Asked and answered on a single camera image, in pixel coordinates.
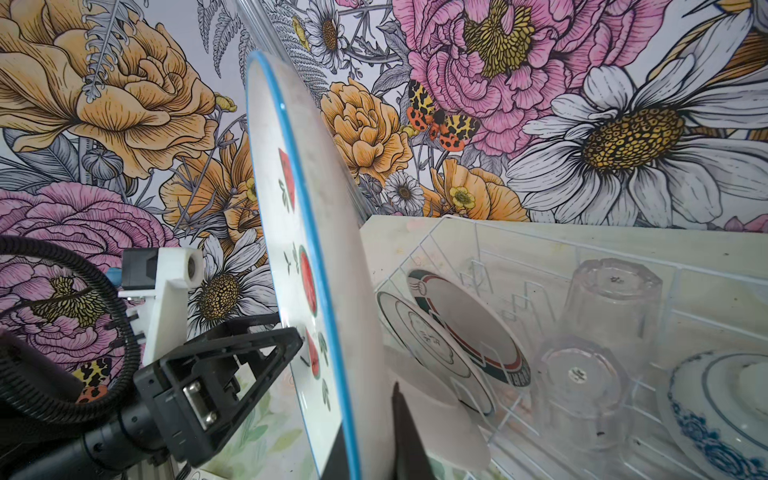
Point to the front clear glass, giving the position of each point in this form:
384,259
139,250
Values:
579,394

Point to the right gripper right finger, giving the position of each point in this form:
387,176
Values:
411,460

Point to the clear glass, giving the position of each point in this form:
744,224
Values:
615,304
579,394

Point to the rear clear glass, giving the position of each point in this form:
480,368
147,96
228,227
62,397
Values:
615,304

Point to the blue white porcelain bowl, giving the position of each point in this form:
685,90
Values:
714,406

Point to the green red rimmed plate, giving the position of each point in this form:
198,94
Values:
431,346

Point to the white wire dish rack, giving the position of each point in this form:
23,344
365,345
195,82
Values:
714,297

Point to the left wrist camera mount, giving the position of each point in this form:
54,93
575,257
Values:
161,280

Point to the watermelon pattern plate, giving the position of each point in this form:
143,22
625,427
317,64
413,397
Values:
319,270

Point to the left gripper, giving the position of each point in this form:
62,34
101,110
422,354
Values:
187,405

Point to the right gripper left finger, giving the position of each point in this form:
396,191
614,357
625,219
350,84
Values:
337,465

